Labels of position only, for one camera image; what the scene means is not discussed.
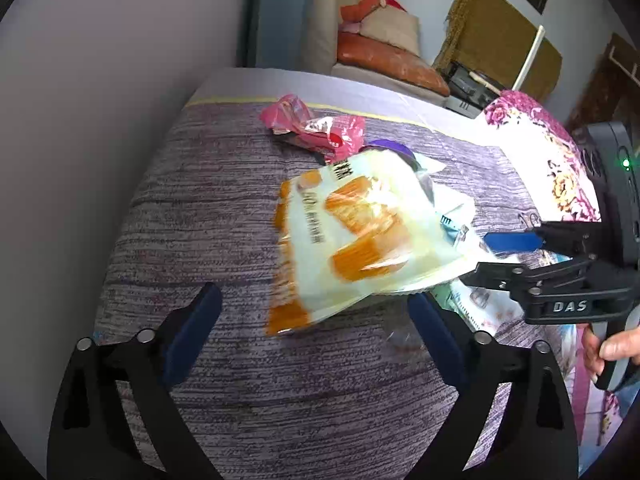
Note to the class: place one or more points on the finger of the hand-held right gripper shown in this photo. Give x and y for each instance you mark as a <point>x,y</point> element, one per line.
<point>510,241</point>
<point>500,276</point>

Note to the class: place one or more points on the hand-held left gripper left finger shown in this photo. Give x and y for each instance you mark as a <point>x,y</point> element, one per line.
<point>195,330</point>

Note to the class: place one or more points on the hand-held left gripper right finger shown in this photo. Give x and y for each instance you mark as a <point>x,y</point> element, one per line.
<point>440,340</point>

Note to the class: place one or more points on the clear white plastic wrapper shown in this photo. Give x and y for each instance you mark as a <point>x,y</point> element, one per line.
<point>445,200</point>

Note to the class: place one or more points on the yellow orange snack bag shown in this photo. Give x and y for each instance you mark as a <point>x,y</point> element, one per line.
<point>360,230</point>

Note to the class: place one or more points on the purple white wrapper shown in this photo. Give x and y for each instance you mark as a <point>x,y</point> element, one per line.
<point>392,146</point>

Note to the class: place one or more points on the pink snack wrapper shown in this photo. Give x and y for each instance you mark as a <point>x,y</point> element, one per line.
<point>320,132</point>

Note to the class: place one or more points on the person's right hand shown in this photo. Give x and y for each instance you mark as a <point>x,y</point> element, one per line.
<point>617,347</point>

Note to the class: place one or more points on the pale printed wrapper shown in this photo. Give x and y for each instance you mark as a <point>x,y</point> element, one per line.
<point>480,307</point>

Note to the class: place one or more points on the floral pink bedspread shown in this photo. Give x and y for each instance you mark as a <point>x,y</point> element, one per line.
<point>545,160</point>

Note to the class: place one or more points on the printed purple tablecloth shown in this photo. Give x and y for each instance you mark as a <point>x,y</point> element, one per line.
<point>225,210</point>

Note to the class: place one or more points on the dark wooden cabinet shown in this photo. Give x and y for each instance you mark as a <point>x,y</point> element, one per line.
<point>605,80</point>

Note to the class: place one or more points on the black box with papers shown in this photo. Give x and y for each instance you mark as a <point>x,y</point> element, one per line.
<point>465,87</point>

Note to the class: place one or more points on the white pole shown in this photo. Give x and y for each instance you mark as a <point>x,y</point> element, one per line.
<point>530,55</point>

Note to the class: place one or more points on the mustard throw blanket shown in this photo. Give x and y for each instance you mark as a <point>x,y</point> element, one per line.
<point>495,40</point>

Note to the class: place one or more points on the orange seat cushion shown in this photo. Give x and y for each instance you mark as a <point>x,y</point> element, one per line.
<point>385,60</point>

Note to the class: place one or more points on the beige pillow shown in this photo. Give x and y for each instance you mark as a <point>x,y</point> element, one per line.
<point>390,27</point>

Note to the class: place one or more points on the cream sofa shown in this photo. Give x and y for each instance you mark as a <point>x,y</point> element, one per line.
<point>320,25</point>

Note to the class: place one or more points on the blue grey curtain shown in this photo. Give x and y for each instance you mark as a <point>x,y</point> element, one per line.
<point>275,10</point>

